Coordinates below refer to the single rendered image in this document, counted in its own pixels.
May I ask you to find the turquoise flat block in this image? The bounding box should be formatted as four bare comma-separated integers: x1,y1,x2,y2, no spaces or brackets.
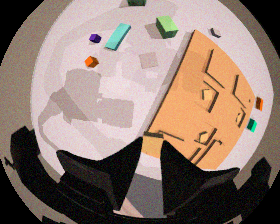
104,23,131,51

